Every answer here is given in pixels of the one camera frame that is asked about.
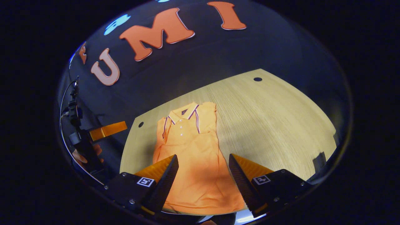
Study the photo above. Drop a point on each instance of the orange T-shirt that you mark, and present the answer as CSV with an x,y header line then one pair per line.
x,y
197,162

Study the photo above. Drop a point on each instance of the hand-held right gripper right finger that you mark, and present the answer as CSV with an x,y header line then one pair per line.
x,y
242,184

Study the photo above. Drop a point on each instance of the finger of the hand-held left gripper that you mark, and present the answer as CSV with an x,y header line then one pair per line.
x,y
107,130

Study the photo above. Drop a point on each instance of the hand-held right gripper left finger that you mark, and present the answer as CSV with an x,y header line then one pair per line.
x,y
165,184

